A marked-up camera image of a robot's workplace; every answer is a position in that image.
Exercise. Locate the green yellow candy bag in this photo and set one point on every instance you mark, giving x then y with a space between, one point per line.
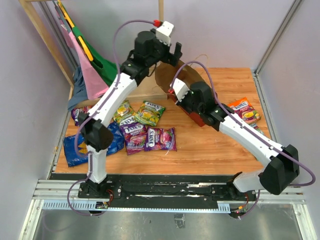
125 114

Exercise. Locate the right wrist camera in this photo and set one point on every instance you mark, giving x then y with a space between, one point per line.
180 89

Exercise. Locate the purple berries candy bag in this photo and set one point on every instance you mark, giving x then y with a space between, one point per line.
134 137

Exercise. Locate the wooden clothes rack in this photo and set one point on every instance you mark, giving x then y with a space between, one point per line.
147 90

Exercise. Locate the right aluminium frame post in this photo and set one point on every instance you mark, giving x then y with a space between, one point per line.
292 11

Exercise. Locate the blue chips bag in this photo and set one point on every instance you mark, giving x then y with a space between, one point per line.
73 159

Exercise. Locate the green cloth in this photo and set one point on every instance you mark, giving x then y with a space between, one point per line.
105 68

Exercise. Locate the red brown paper bag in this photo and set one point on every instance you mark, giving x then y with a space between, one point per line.
209 109

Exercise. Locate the yellow hanger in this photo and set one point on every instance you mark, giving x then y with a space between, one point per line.
79 38

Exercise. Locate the green foxs candy bag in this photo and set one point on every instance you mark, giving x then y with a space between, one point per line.
149 113

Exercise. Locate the front aluminium rail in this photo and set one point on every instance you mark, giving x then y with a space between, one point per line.
58 189

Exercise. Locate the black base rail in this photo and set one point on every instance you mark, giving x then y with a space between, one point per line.
160 191

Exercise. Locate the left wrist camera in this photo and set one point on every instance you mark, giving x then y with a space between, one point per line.
164 31

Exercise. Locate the left aluminium frame post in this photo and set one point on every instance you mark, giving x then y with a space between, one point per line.
51 16

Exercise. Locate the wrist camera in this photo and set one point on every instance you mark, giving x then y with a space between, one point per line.
164 31
180 89

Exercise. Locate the pink cloth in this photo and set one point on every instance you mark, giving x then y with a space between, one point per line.
94 84

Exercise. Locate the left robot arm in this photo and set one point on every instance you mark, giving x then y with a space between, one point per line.
150 47

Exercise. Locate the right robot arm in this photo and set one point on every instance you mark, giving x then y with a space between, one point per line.
278 170

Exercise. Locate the orange foxs candy bag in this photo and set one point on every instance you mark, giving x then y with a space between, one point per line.
245 110

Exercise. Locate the aluminium frame post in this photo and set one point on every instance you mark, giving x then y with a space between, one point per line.
51 16
292 11

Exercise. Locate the teal orange snack bag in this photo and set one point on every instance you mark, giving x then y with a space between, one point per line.
256 127

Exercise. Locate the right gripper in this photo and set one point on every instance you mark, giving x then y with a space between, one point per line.
182 103

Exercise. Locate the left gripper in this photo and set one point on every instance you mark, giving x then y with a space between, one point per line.
170 58

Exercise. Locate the blue grey cloth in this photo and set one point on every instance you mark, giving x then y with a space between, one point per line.
79 91

